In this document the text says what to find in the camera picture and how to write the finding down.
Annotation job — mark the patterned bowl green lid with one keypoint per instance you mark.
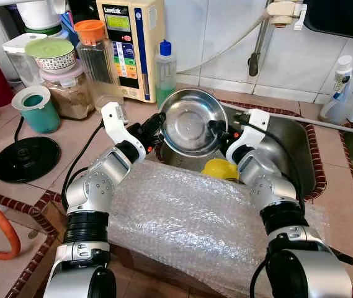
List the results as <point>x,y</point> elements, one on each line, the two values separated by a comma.
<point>51,51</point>

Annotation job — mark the black hanging tray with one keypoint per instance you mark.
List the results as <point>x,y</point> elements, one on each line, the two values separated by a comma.
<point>344,18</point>

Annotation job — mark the large steel sink basin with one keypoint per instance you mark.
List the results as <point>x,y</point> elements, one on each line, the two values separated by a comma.
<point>281,149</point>

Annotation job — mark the beige wall faucet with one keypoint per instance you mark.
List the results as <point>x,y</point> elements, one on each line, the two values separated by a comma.
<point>285,12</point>

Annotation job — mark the green soap bottle blue cap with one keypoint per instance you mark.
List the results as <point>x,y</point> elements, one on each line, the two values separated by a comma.
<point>165,77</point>

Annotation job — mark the white jug green base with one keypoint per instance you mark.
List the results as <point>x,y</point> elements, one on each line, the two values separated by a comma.
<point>40,15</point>

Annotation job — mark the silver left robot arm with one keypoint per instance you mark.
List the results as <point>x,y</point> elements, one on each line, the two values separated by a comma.
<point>95,186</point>

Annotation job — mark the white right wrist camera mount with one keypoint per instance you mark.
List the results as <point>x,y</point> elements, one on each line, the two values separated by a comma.
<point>258,119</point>

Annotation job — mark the clear bubble wrap sheet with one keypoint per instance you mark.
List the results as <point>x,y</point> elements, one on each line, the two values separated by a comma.
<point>182,223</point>

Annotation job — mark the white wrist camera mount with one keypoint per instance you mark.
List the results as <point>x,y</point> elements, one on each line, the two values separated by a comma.
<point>117,127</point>
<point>258,119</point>

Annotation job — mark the translucent spray bottle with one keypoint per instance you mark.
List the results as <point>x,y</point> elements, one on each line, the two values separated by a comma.
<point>334,99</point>

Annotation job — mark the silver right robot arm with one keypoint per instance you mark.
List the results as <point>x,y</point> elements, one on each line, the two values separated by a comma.
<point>266,186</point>

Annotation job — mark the jar of brown powder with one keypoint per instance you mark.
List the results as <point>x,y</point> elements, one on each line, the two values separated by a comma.
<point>71,96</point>

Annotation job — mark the cream water ionizer appliance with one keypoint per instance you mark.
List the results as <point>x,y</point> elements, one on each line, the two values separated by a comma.
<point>133,56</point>

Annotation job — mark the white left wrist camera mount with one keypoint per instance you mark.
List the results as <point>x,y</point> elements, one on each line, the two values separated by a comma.
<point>117,127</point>

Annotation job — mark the clear box white lid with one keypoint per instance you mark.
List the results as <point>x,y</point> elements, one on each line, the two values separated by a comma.
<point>18,59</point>

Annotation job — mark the round steel bowl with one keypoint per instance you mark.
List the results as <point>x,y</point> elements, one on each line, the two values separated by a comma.
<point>192,121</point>

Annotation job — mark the clear jar orange lid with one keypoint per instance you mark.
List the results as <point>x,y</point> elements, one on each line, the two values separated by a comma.
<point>98,68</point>

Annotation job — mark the teal cup white rim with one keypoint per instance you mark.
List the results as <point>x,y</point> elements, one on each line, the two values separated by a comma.
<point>36,112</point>

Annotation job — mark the black round kettle base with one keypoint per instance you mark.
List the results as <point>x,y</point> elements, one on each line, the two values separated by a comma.
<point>26,158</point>

